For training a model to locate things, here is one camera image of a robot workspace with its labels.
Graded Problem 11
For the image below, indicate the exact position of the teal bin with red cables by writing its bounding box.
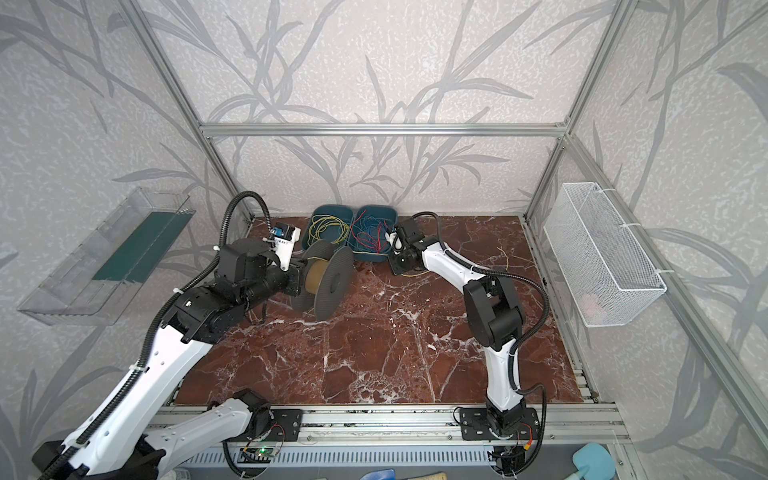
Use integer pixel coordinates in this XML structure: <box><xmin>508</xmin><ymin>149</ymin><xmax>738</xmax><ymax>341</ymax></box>
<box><xmin>348</xmin><ymin>205</ymin><xmax>398</xmax><ymax>263</ymax></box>

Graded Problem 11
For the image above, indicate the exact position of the teal bin with yellow cables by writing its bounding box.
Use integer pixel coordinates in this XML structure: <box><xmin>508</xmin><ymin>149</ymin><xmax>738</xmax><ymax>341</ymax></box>
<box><xmin>301</xmin><ymin>204</ymin><xmax>355</xmax><ymax>249</ymax></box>

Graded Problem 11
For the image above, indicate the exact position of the dark grey foam spool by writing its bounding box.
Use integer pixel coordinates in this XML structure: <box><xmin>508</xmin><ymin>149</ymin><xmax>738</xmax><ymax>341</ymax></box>
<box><xmin>291</xmin><ymin>240</ymin><xmax>355</xmax><ymax>321</ymax></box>

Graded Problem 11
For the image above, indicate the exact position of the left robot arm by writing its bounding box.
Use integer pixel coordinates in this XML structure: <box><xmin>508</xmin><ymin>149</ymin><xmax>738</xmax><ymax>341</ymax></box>
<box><xmin>32</xmin><ymin>191</ymin><xmax>299</xmax><ymax>479</ymax></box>

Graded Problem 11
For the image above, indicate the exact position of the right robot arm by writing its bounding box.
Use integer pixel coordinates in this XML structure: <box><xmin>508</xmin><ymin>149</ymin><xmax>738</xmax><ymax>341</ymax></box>
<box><xmin>386</xmin><ymin>211</ymin><xmax>550</xmax><ymax>439</ymax></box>

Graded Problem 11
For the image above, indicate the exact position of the green circuit board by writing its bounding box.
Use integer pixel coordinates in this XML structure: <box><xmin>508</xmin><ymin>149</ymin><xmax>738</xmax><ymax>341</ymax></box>
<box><xmin>238</xmin><ymin>446</ymin><xmax>281</xmax><ymax>465</ymax></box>

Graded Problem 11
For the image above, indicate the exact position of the light blue plastic object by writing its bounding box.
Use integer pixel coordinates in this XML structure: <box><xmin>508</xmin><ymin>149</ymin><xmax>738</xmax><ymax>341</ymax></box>
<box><xmin>565</xmin><ymin>443</ymin><xmax>616</xmax><ymax>480</ymax></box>

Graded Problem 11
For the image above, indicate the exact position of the red blue cable bundle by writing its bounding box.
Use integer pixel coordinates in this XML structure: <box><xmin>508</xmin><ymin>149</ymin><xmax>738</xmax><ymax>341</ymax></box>
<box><xmin>350</xmin><ymin>215</ymin><xmax>392</xmax><ymax>253</ymax></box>

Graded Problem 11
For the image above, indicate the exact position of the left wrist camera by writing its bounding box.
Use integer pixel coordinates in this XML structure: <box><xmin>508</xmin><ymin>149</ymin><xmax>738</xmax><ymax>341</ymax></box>
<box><xmin>269</xmin><ymin>222</ymin><xmax>301</xmax><ymax>271</ymax></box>

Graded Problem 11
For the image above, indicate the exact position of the yellow cable bundle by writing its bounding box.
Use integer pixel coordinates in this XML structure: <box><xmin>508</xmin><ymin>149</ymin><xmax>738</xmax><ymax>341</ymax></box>
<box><xmin>307</xmin><ymin>214</ymin><xmax>352</xmax><ymax>246</ymax></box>

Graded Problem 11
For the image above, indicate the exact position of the clear plastic wall shelf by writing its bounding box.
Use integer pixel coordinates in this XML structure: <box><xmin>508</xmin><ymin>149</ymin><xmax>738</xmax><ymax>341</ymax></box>
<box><xmin>18</xmin><ymin>187</ymin><xmax>196</xmax><ymax>326</ymax></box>

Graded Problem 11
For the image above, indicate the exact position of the white wire mesh basket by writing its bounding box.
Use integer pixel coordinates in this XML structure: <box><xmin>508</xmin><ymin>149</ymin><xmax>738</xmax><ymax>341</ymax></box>
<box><xmin>544</xmin><ymin>182</ymin><xmax>667</xmax><ymax>328</ymax></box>

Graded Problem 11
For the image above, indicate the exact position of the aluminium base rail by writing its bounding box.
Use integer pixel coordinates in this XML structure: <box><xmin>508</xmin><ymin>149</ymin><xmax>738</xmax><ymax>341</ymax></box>
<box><xmin>273</xmin><ymin>403</ymin><xmax>631</xmax><ymax>447</ymax></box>

